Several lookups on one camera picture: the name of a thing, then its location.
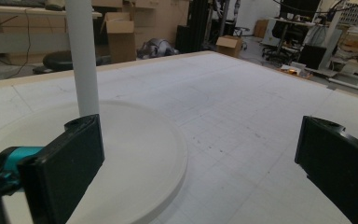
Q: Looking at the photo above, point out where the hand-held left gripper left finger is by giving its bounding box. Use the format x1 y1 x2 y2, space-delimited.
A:
0 113 105 224

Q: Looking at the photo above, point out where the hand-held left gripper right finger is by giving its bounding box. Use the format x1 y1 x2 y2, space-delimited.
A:
294 115 358 224

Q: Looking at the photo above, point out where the white hook rack stand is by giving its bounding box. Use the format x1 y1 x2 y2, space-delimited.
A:
0 0 189 224

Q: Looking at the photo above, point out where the black round stool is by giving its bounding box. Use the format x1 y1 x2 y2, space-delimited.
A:
32 49 112 76

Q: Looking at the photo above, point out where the white grid mat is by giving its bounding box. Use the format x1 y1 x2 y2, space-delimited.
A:
0 50 358 224

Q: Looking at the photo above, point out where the white desk with clutter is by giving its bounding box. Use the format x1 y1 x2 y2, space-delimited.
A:
304 0 358 93

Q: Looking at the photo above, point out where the black office chair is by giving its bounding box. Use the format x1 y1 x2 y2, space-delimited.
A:
261 20 294 63

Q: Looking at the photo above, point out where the tall cardboard box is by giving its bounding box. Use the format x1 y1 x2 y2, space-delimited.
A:
100 11 138 65

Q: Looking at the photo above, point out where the grey silver bag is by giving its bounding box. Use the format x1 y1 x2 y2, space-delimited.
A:
136 37 180 61

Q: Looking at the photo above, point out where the black monitor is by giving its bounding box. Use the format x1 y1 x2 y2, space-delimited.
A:
279 0 323 21

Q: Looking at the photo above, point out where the small cardboard box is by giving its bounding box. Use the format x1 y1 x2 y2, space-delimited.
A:
215 35 244 59

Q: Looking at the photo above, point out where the black metal frame strut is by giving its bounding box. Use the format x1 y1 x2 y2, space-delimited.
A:
174 0 231 54

